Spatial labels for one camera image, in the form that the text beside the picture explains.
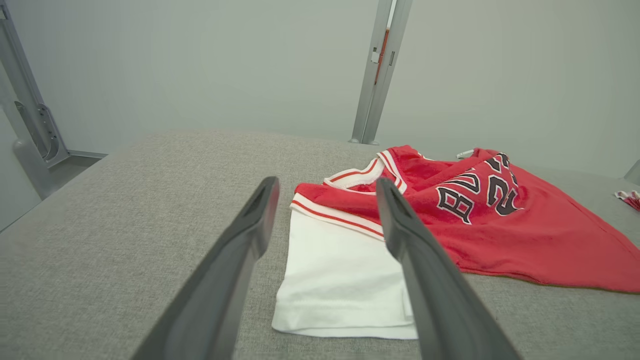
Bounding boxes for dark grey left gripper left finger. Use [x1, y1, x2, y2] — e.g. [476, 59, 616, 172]
[130, 175, 281, 360]

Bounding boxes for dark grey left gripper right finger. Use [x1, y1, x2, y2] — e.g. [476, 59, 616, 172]
[375, 177, 524, 360]

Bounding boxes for red basketball jersey white sleeve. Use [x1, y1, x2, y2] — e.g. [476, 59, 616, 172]
[271, 144, 640, 341]

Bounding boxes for red shorts with white band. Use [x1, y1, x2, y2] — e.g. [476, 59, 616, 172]
[614, 189, 640, 212]

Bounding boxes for grey rounded tube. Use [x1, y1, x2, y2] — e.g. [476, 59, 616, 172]
[12, 137, 59, 201]

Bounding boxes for grey metal post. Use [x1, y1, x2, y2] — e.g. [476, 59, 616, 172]
[349, 0, 414, 146]

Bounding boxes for grey metal frame bracket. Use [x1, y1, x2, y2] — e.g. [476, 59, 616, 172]
[0, 0, 109, 169]

